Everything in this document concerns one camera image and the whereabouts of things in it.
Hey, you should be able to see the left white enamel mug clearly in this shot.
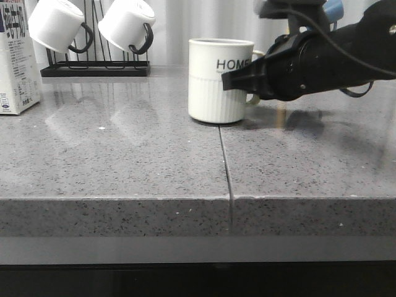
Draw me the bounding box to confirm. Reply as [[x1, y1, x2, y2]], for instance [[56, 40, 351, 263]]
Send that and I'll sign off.
[[28, 0, 94, 54]]

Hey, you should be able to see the cream HOME ribbed mug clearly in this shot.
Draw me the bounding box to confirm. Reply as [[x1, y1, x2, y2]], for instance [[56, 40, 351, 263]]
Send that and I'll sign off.
[[187, 38, 264, 124]]

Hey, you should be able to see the white enamel mug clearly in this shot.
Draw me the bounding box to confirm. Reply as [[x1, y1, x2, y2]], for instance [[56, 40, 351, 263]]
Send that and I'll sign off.
[[98, 0, 156, 55], [28, 0, 94, 54]]

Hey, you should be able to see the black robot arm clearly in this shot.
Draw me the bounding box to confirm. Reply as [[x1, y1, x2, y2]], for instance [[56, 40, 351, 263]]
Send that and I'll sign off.
[[222, 1, 395, 101]]

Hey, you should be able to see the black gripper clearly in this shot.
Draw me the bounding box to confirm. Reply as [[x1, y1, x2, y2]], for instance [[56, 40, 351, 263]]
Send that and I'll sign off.
[[222, 32, 337, 101]]

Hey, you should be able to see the wooden mug tree stand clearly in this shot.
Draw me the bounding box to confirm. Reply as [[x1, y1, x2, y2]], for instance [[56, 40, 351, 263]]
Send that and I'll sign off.
[[288, 15, 300, 36]]

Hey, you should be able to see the black wire mug rack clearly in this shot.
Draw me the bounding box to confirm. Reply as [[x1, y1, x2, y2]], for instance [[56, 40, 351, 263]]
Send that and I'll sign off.
[[40, 0, 151, 78]]

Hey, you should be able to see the white blue milk carton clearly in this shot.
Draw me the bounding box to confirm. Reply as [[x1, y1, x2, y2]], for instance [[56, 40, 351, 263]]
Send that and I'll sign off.
[[1, 1, 42, 115]]

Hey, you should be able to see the right white enamel mug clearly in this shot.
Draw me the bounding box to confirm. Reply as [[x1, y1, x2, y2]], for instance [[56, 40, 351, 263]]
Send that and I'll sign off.
[[98, 0, 156, 55]]

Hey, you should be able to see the blue hanging mug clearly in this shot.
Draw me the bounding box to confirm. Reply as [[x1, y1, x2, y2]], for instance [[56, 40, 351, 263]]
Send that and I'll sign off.
[[322, 0, 344, 24]]

